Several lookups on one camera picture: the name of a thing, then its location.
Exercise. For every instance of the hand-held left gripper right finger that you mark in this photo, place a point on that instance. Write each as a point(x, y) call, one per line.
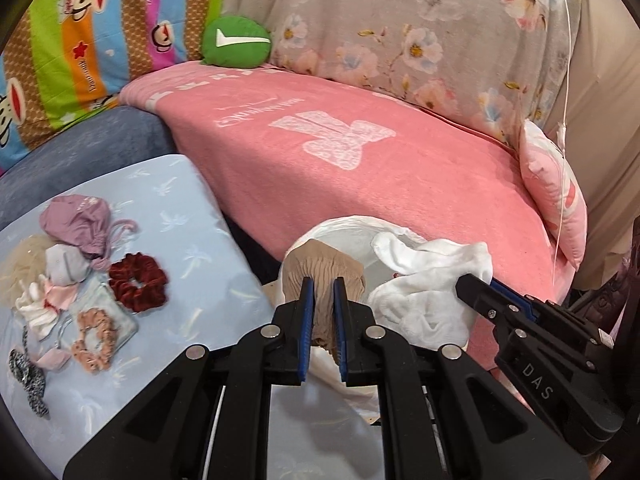
point(341, 330)

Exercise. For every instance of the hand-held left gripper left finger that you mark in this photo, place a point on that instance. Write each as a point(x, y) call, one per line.
point(306, 330)

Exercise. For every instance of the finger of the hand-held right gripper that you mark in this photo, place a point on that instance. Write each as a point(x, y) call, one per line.
point(482, 300)
point(555, 322)

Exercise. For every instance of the white sock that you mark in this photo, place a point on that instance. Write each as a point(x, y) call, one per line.
point(425, 295)

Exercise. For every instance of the beige nylon stocking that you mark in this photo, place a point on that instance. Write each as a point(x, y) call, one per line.
point(320, 265)

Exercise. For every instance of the white plastic bag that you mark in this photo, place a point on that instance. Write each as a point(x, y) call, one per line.
point(345, 235)

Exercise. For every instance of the pink cloth piece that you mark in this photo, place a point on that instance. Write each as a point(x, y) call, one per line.
point(52, 360)

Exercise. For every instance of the pink pillow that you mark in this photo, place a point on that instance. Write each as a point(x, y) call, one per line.
point(545, 185)

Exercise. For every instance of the pink blanket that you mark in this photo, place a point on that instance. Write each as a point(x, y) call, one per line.
point(400, 170)

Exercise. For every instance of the light blue patterned cloth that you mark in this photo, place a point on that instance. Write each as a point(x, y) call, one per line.
point(190, 210)

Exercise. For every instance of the dark red scrunchie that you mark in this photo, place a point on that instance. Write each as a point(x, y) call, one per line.
point(120, 270)

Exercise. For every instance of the peach scrunchie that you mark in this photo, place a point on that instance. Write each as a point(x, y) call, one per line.
point(80, 350)

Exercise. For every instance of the pale lilac sock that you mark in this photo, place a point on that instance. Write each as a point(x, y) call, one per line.
point(65, 262)

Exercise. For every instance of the white and pink cloth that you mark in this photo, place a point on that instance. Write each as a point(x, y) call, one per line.
point(35, 310)

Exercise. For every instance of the blue sofa cushion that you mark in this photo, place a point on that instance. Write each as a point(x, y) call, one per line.
point(100, 140)

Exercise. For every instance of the green round cushion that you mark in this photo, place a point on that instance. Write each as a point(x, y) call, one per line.
point(235, 52)

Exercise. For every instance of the black white patterned scrunchie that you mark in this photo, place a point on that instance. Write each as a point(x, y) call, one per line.
point(20, 365)

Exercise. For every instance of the beige mesh cloth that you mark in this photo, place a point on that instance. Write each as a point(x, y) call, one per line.
point(22, 260)

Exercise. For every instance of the striped monkey print cloth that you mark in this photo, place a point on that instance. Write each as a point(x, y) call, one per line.
point(100, 35)

